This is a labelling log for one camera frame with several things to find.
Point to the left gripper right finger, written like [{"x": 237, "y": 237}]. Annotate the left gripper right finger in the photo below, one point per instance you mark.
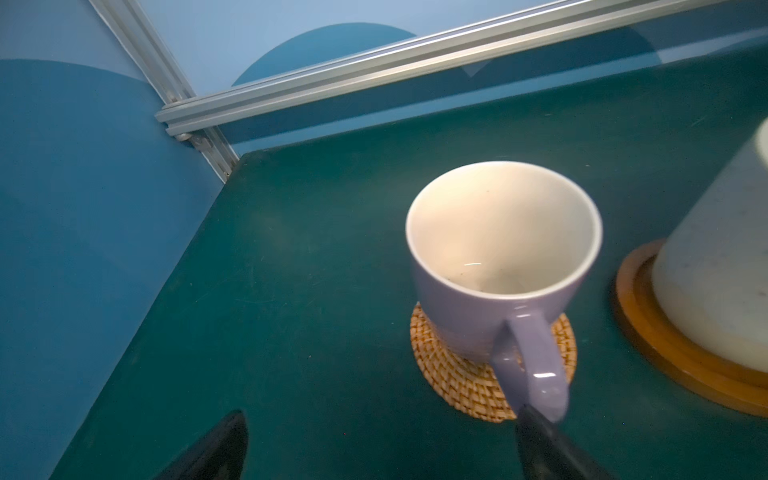
[{"x": 546, "y": 453}]

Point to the aluminium back frame bar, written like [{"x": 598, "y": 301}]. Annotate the aluminium back frame bar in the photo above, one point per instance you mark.
[{"x": 516, "y": 32}]

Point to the cream mug white handle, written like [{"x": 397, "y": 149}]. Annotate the cream mug white handle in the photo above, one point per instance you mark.
[{"x": 710, "y": 276}]

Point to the cream mug lilac handle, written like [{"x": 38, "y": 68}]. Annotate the cream mug lilac handle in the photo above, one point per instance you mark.
[{"x": 498, "y": 250}]

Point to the brown wooden round coaster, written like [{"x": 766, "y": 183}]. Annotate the brown wooden round coaster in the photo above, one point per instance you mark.
[{"x": 643, "y": 322}]

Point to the aluminium corner frame post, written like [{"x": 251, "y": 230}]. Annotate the aluminium corner frame post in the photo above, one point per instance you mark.
[{"x": 134, "y": 31}]

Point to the woven rattan round coaster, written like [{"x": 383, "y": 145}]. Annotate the woven rattan round coaster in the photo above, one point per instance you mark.
[{"x": 467, "y": 386}]

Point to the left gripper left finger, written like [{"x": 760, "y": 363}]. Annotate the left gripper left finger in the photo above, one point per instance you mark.
[{"x": 218, "y": 454}]

